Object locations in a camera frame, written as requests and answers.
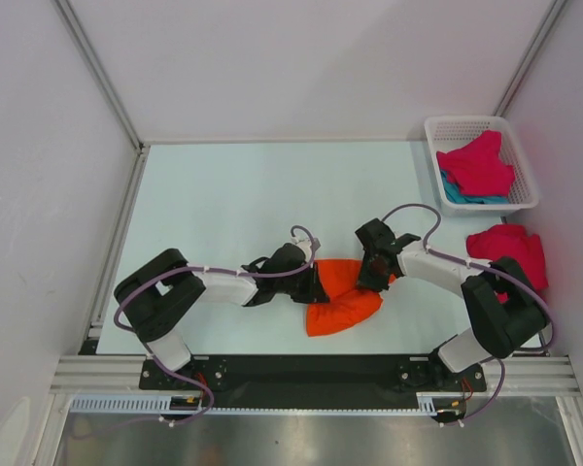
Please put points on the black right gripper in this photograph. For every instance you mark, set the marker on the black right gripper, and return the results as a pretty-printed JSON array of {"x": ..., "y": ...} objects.
[{"x": 369, "y": 282}]

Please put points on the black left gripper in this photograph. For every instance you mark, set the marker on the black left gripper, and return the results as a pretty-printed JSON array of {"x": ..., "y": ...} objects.
[{"x": 314, "y": 291}]

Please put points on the orange t shirt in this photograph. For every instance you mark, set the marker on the orange t shirt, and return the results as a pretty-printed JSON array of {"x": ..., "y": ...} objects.
[{"x": 347, "y": 304}]

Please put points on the white plastic basket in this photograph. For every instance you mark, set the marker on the white plastic basket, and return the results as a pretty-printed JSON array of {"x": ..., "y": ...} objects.
[{"x": 445, "y": 133}]

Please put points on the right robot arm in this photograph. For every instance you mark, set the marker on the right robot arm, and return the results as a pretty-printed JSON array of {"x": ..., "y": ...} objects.
[{"x": 503, "y": 309}]

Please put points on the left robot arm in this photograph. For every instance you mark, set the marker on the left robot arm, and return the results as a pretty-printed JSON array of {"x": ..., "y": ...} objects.
[{"x": 155, "y": 298}]

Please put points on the folded pink t shirt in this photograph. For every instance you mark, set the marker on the folded pink t shirt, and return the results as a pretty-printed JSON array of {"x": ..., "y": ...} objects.
[{"x": 511, "y": 240}]

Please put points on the pink t shirt in basket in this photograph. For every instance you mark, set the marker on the pink t shirt in basket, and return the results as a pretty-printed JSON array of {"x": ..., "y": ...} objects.
[{"x": 476, "y": 170}]

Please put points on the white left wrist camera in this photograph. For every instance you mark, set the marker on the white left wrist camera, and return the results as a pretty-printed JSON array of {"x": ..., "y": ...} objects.
[{"x": 308, "y": 247}]

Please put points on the white slotted cable duct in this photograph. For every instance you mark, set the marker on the white slotted cable duct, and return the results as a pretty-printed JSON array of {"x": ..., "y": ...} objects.
[{"x": 184, "y": 405}]

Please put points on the aluminium front rail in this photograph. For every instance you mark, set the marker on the aluminium front rail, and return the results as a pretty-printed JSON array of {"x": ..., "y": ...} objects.
[{"x": 120, "y": 374}]

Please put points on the right aluminium corner post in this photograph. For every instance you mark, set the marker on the right aluminium corner post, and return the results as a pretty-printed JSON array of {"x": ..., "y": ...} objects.
[{"x": 542, "y": 34}]

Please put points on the aluminium corner post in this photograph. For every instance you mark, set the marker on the aluminium corner post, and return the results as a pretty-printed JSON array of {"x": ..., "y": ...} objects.
[
  {"x": 86, "y": 49},
  {"x": 542, "y": 34}
]

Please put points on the left aluminium corner post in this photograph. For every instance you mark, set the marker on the left aluminium corner post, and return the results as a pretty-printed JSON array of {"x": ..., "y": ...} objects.
[{"x": 86, "y": 49}]

